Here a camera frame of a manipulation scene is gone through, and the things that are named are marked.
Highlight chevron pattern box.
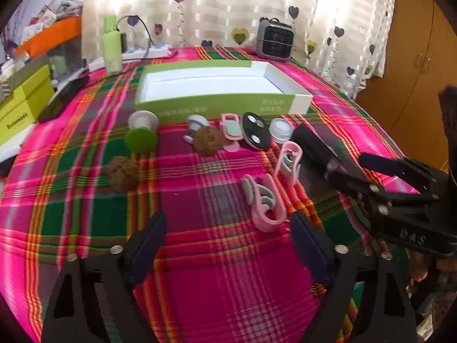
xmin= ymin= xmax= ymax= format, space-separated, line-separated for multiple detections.
xmin=0 ymin=55 xmax=49 ymax=102

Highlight orange storage box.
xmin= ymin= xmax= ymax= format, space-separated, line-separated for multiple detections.
xmin=14 ymin=16 xmax=83 ymax=58

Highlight pink clip with grey pad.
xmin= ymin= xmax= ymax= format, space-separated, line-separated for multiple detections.
xmin=274 ymin=141 xmax=303 ymax=186
xmin=219 ymin=113 xmax=245 ymax=152

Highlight grey fan heater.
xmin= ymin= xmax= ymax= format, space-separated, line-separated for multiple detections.
xmin=255 ymin=17 xmax=296 ymax=61

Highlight black charger cable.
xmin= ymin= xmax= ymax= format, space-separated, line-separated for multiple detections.
xmin=116 ymin=15 xmax=151 ymax=58

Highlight pink clip with grey rings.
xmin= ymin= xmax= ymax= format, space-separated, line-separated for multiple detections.
xmin=241 ymin=173 xmax=286 ymax=232

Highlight brown ball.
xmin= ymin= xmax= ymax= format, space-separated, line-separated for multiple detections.
xmin=108 ymin=155 xmax=141 ymax=192
xmin=193 ymin=126 xmax=225 ymax=157

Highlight heart print curtain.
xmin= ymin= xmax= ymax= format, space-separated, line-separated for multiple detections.
xmin=82 ymin=0 xmax=397 ymax=101

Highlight white egg-shaped gadget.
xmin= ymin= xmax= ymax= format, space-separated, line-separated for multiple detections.
xmin=183 ymin=114 xmax=209 ymax=143

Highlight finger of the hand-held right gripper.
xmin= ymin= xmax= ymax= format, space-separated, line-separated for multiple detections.
xmin=358 ymin=152 xmax=442 ymax=198
xmin=323 ymin=166 xmax=393 ymax=219

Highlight pile of small packets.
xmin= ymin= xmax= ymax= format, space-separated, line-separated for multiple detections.
xmin=21 ymin=0 xmax=83 ymax=29

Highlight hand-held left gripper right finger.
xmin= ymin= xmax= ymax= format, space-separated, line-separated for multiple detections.
xmin=290 ymin=212 xmax=418 ymax=343

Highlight purple decorative branches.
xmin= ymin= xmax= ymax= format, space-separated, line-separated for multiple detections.
xmin=0 ymin=29 xmax=18 ymax=56

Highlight wooden wardrobe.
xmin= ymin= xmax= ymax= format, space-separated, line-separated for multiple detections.
xmin=357 ymin=0 xmax=457 ymax=172

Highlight pink plaid tablecloth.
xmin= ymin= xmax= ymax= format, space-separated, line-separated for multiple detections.
xmin=0 ymin=46 xmax=429 ymax=343

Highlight light green bottle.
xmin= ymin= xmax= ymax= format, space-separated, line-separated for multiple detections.
xmin=101 ymin=15 xmax=124 ymax=75

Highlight green and white cardboard box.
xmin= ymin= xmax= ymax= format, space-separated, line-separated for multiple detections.
xmin=134 ymin=60 xmax=313 ymax=124

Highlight black disc with round holes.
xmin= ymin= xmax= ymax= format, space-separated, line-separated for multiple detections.
xmin=242 ymin=112 xmax=272 ymax=151

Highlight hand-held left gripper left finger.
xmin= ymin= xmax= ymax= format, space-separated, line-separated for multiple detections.
xmin=41 ymin=211 xmax=168 ymax=343

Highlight yellow-green cardboard box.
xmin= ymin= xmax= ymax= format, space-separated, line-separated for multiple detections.
xmin=0 ymin=64 xmax=54 ymax=126

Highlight white cream jar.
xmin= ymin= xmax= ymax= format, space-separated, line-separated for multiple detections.
xmin=268 ymin=119 xmax=295 ymax=144

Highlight white board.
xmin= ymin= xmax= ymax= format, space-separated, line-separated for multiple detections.
xmin=0 ymin=123 xmax=38 ymax=161

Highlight black phone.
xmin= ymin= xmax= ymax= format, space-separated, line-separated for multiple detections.
xmin=37 ymin=75 xmax=90 ymax=122

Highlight white power strip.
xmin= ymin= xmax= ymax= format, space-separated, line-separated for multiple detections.
xmin=121 ymin=44 xmax=171 ymax=61

